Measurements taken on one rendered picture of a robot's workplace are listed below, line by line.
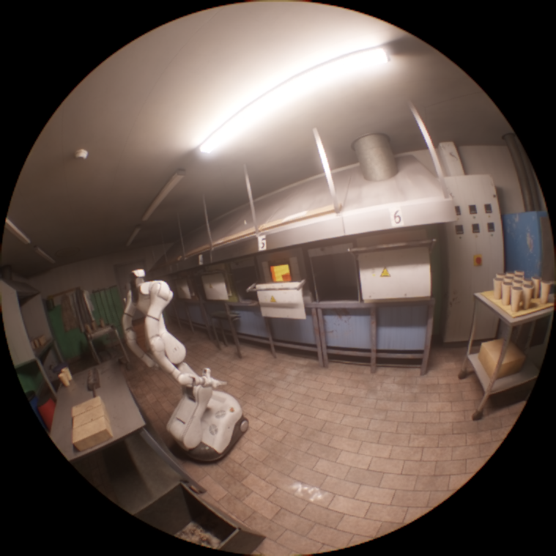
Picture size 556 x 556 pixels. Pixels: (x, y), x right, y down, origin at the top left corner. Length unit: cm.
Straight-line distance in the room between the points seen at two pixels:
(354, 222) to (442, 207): 67
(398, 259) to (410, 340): 86
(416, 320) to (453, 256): 84
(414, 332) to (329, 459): 136
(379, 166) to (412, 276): 107
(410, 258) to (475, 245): 106
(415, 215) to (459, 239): 102
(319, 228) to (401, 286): 83
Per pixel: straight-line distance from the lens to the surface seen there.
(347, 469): 159
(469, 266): 243
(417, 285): 167
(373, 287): 168
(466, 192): 244
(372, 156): 207
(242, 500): 162
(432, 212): 146
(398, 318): 197
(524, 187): 294
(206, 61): 117
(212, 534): 147
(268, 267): 224
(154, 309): 108
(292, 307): 204
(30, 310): 531
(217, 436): 162
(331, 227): 151
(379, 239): 174
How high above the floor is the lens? 148
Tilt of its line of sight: 8 degrees down
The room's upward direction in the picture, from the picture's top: 11 degrees counter-clockwise
